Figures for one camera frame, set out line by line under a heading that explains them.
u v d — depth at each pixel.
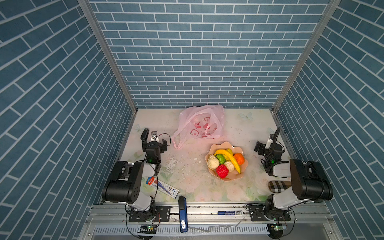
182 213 0.72
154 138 0.79
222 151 0.87
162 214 0.74
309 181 0.46
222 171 0.79
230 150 0.93
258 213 0.74
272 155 0.72
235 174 0.85
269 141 0.84
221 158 0.87
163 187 0.81
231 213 0.74
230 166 0.84
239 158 0.85
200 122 1.12
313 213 0.76
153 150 0.71
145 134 1.01
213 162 0.82
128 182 0.46
